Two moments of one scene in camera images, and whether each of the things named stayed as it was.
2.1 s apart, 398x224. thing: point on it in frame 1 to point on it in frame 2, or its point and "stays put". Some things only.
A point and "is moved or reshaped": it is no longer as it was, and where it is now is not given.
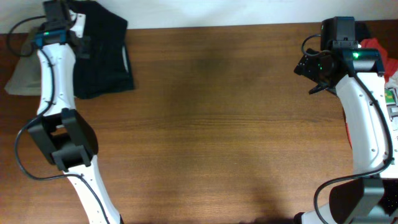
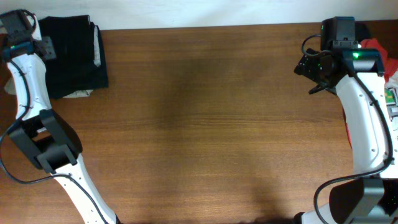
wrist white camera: [79, 23] to [37, 34]
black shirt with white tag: [361, 30] stays put
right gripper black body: [311, 71] stays put
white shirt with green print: [391, 97] stays put
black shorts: [108, 70] is moved or reshaped
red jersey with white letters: [390, 66] stays put
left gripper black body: [85, 50] to [47, 42]
